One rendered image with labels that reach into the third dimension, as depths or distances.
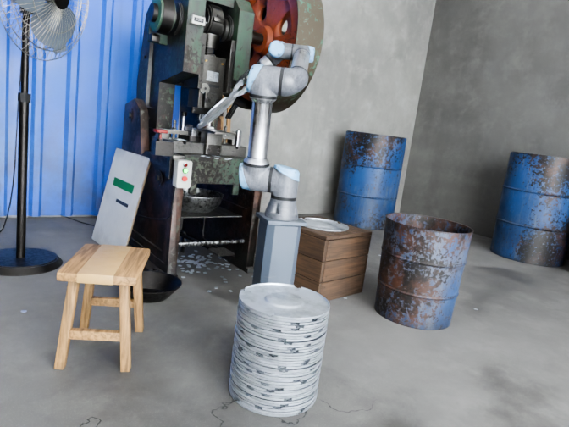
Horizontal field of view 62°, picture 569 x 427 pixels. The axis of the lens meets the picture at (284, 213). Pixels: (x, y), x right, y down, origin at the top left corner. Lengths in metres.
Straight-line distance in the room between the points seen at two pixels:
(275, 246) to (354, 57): 3.27
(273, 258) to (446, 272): 0.80
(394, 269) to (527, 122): 3.07
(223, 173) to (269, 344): 1.36
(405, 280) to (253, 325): 1.03
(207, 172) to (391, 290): 1.12
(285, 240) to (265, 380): 0.78
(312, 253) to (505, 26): 3.65
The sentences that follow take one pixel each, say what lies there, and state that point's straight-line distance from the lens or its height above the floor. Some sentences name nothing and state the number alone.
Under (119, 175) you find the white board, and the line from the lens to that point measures 3.03.
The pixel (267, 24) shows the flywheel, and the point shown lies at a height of 1.42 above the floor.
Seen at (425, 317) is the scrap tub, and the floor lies 0.06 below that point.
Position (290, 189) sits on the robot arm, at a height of 0.59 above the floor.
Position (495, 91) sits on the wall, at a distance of 5.31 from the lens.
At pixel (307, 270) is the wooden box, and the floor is 0.15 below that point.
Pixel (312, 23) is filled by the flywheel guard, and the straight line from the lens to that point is 2.69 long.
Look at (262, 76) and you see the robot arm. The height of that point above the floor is 1.04.
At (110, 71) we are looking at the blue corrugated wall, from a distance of 3.75.
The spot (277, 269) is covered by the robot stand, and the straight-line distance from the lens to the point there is 2.11.
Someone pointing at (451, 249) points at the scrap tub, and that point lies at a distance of 2.28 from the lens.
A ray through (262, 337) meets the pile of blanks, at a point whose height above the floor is 0.24.
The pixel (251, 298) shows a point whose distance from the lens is 1.51.
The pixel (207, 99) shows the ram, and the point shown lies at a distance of 2.64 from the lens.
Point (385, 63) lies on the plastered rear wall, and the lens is 5.38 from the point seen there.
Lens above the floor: 0.86
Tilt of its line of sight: 11 degrees down
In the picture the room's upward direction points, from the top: 7 degrees clockwise
